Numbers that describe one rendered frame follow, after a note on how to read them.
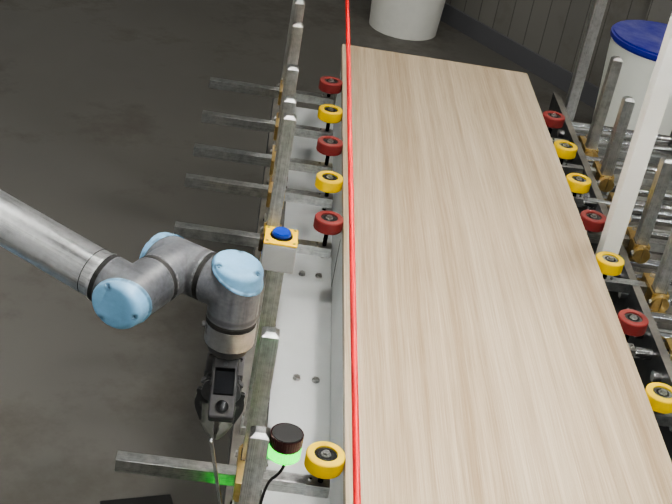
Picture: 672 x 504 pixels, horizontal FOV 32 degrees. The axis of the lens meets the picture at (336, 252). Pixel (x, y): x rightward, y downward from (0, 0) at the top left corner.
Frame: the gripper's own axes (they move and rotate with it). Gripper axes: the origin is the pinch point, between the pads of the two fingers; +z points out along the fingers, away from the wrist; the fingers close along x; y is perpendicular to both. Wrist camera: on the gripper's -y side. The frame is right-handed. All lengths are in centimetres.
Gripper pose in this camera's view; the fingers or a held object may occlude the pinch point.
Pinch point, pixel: (214, 436)
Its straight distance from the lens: 225.1
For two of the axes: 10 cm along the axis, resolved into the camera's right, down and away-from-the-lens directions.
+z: -1.6, 8.5, 5.0
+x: -9.9, -1.4, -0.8
